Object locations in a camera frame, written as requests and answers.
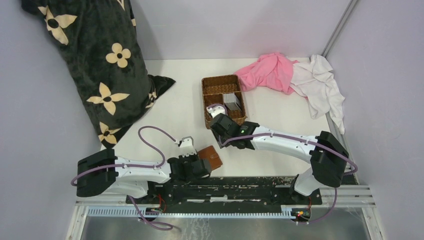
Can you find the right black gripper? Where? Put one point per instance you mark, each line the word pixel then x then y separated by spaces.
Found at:
pixel 221 141

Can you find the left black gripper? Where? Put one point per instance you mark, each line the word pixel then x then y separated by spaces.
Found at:
pixel 195 156

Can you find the brown leather card holder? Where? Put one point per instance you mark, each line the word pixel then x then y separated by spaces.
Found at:
pixel 209 153

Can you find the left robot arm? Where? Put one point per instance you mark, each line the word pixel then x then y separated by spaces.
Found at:
pixel 104 172

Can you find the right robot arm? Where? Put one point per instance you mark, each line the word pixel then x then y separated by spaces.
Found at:
pixel 325 155

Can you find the grey card stack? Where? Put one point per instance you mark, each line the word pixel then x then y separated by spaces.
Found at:
pixel 232 102

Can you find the brown woven basket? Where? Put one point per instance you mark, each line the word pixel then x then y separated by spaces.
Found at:
pixel 213 89

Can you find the pink cloth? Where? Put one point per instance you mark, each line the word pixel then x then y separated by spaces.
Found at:
pixel 274 71

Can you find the white cloth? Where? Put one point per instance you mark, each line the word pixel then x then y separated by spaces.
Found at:
pixel 315 81

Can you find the black floral pillow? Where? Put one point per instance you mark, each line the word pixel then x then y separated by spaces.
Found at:
pixel 98 41

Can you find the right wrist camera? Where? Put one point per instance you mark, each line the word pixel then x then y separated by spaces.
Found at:
pixel 215 109

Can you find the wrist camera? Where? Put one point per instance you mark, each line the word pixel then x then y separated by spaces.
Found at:
pixel 215 109
pixel 186 146

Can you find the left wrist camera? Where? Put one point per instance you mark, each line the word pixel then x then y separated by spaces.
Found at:
pixel 186 146

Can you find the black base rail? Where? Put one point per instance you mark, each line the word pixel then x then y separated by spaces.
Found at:
pixel 269 190

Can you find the grey cable duct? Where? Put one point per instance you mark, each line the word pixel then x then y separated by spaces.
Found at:
pixel 131 212

